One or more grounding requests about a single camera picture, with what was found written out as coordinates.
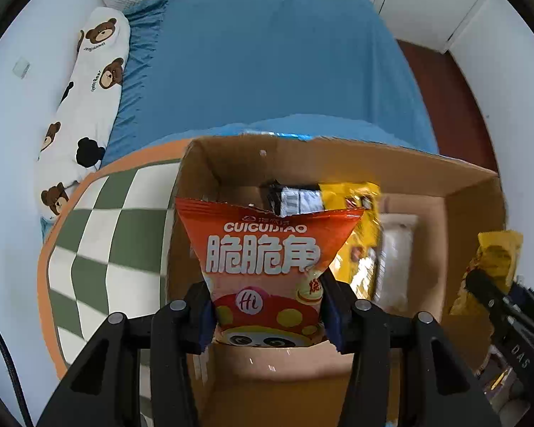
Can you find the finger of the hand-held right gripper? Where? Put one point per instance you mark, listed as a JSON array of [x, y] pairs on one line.
[[485, 289]]

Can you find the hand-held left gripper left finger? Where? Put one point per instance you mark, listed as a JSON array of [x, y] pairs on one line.
[[204, 333]]

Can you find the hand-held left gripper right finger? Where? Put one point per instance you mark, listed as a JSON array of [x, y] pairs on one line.
[[333, 320]]

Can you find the plain yellow snack packet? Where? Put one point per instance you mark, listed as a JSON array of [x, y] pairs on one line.
[[498, 253]]

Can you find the orange panda snack bag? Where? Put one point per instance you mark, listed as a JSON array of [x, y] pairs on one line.
[[262, 253]]

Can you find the cardboard box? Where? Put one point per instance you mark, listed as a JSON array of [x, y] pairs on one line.
[[427, 173]]

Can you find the yellow black snack packet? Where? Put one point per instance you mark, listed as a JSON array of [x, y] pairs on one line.
[[351, 240]]

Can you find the pale snack packet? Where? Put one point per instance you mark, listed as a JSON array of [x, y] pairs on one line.
[[398, 249]]

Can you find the green white checkered tablecloth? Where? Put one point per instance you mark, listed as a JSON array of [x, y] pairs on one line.
[[115, 213]]

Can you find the bear print pillow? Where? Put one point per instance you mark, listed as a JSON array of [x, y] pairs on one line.
[[89, 111]]

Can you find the blue bed sheet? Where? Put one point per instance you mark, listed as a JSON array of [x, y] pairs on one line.
[[271, 53]]

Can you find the white door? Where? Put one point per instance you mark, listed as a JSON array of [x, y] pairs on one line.
[[427, 4]]

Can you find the white wall switch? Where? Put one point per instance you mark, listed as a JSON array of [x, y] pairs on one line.
[[21, 66]]

